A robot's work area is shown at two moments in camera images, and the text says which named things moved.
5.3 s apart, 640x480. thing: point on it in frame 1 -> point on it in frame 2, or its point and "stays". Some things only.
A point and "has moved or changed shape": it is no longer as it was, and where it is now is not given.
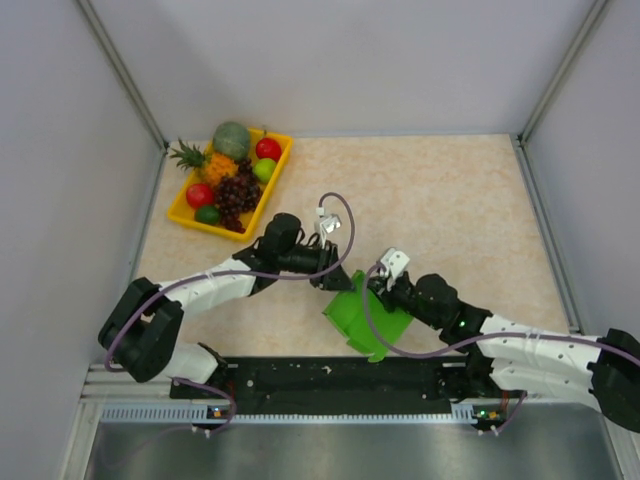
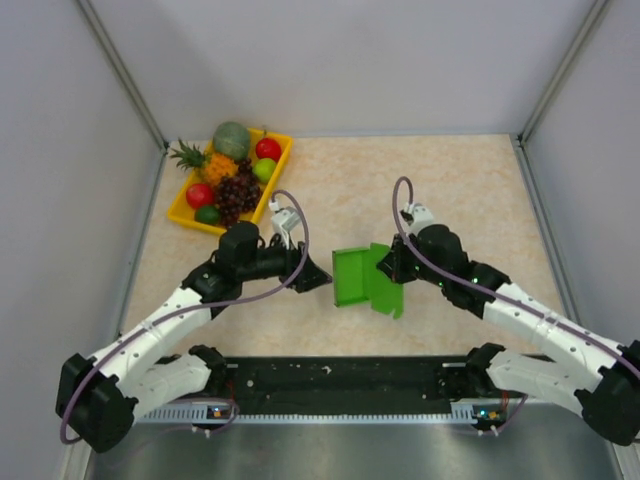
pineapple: x=213 y=166 stays
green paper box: x=348 y=314 has moved or changed shape
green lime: x=207 y=214 stays
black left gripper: x=338 y=280 -> x=309 y=275
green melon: x=231 y=138 stays
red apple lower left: x=200 y=194 stays
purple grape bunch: x=237 y=194 stays
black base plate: x=346 y=386 stays
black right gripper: x=379 y=285 -> x=393 y=262
